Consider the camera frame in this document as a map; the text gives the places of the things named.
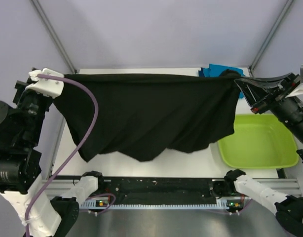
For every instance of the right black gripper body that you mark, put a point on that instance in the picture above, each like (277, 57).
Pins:
(277, 95)

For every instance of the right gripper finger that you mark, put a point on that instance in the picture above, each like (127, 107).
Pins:
(267, 82)
(252, 93)

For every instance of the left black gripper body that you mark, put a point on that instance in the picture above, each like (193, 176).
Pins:
(32, 103)

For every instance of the black t shirt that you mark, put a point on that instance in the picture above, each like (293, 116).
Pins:
(141, 115)

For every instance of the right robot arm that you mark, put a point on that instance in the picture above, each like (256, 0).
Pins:
(287, 209)

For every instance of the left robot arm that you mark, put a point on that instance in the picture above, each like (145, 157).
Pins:
(20, 174)

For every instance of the top blue folded shirt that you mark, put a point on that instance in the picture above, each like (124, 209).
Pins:
(216, 70)

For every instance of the green plastic basin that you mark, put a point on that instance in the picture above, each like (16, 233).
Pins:
(259, 142)

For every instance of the dark blue folded shirt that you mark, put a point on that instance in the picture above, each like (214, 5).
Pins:
(204, 72)

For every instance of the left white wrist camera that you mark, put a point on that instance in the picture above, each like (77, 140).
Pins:
(46, 87)

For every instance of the right aluminium frame post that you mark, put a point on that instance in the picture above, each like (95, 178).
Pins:
(288, 5)

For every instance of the aluminium frame post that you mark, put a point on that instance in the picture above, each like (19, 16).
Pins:
(288, 5)
(53, 35)

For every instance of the left aluminium frame post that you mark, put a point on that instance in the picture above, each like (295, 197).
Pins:
(53, 35)

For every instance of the light blue cable duct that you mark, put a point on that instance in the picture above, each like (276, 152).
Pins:
(221, 204)

